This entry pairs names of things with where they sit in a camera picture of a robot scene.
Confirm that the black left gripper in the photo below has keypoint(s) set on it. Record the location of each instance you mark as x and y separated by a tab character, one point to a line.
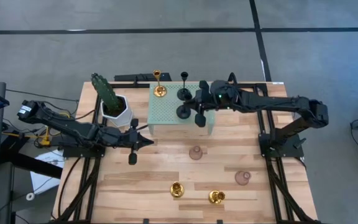
120	138

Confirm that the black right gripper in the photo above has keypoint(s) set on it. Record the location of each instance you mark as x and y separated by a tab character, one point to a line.
204	101

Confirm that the black candlestick holder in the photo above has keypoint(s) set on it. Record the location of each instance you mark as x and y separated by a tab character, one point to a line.
184	94
182	115

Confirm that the pink ribbed glass candle holder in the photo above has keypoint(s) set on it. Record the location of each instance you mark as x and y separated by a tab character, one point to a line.
195	154
242	179

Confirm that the tall gold candlestick holder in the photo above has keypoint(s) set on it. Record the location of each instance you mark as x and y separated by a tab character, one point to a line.
177	190

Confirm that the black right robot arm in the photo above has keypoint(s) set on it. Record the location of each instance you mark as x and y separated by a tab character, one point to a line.
275	102

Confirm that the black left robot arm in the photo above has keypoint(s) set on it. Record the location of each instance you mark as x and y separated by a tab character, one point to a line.
73	127

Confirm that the white faceted planter pot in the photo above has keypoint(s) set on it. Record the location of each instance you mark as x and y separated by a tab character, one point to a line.
126	119

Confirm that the green perforated metal shelf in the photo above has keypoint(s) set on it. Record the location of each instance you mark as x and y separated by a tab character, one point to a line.
166	112

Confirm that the green cactus plant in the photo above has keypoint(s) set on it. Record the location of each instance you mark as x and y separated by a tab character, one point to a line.
106	91

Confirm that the black bar behind table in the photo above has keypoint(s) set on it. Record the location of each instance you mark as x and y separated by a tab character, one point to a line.
129	77

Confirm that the white label sticker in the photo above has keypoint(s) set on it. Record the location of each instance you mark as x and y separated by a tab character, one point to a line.
278	82

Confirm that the white paper sheet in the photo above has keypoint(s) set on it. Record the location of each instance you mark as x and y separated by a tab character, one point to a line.
42	183

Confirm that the black stand base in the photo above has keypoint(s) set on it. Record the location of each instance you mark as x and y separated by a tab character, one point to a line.
36	165

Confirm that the white tape roll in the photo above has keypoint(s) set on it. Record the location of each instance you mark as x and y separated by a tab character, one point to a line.
27	196

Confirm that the black metal table frame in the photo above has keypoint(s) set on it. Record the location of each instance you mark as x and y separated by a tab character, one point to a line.
261	112

